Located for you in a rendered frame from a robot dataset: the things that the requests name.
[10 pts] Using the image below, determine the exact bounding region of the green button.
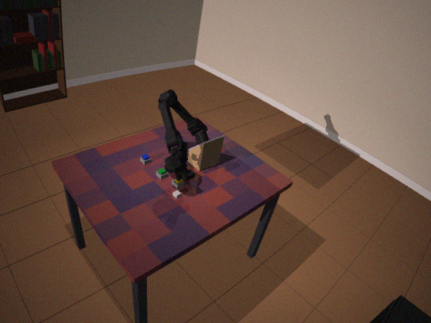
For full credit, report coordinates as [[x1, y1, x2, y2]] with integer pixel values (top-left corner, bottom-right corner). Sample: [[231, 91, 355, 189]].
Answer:
[[156, 168, 168, 180]]

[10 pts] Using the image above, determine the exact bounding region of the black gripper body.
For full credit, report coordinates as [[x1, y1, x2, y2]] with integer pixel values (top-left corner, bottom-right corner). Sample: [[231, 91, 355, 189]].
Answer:
[[165, 157, 195, 181]]

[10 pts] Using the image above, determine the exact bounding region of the white cube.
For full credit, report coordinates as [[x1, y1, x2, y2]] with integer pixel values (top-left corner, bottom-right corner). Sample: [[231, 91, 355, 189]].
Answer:
[[173, 190, 181, 199]]

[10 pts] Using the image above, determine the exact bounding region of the yellow button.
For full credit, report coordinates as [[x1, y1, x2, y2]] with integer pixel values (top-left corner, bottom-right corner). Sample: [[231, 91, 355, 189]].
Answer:
[[172, 178, 185, 189]]

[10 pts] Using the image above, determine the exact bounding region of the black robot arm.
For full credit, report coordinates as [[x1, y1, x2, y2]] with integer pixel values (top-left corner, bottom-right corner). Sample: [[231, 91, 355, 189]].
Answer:
[[158, 89, 209, 174]]

